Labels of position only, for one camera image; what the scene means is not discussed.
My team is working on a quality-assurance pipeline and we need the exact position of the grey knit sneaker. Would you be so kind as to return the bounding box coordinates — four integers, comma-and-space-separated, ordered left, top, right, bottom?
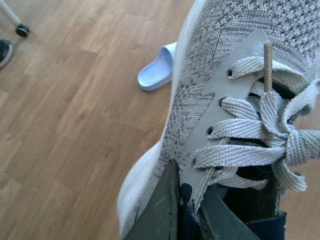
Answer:
117, 0, 320, 240

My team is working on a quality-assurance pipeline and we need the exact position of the light blue slipper left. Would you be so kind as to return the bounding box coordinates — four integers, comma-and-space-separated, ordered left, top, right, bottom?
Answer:
137, 42, 177, 92

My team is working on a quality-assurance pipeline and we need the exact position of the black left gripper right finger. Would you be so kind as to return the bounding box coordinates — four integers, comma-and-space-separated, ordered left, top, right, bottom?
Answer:
198, 186, 258, 240

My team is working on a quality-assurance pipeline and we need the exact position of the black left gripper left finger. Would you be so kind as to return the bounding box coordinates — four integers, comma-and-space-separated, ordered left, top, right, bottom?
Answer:
125, 159, 179, 240

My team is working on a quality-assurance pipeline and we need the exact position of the white table leg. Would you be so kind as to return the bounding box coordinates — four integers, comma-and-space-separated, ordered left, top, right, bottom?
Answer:
0, 0, 21, 27

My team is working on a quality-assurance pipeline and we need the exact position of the dark sneaker on foot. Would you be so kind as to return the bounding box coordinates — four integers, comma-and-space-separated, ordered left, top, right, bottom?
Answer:
0, 39, 13, 68

